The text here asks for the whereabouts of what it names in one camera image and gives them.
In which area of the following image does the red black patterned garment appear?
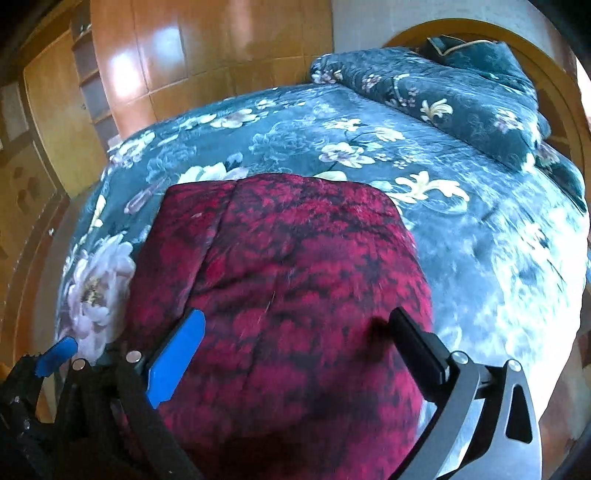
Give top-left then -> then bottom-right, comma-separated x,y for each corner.
124,174 -> 432,479

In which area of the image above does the dark teal floral bedspread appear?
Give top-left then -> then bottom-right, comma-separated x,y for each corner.
56,84 -> 589,414

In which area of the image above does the orange wooden wardrobe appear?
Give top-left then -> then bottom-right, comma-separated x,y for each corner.
1,1 -> 335,367

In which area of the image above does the folded teal floral quilt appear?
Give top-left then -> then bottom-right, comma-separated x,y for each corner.
311,47 -> 543,172

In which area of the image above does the wooden bed headboard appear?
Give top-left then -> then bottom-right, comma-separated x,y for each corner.
385,18 -> 590,176

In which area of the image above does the teal floral pillow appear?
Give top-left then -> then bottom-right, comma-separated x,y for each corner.
418,35 -> 537,99

